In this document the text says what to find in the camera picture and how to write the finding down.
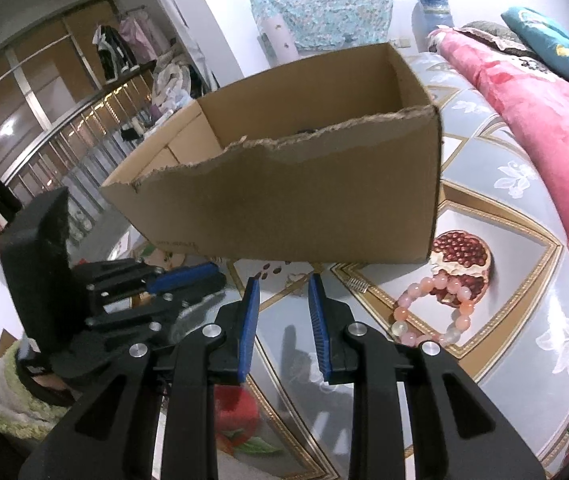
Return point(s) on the person left hand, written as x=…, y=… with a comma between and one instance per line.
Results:
x=50, y=387

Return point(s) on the teal patterned pillow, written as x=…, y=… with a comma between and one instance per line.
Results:
x=547, y=38

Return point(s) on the blue water dispenser bottle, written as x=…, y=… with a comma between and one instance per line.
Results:
x=427, y=16

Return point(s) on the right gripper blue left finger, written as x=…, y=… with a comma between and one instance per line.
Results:
x=250, y=306

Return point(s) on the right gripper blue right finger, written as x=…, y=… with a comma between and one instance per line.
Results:
x=316, y=297

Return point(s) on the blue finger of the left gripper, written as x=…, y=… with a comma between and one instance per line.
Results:
x=181, y=278

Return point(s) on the brown cardboard box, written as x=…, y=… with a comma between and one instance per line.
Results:
x=333, y=158

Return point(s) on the hanging clothes on rack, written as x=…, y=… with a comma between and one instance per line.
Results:
x=136, y=40

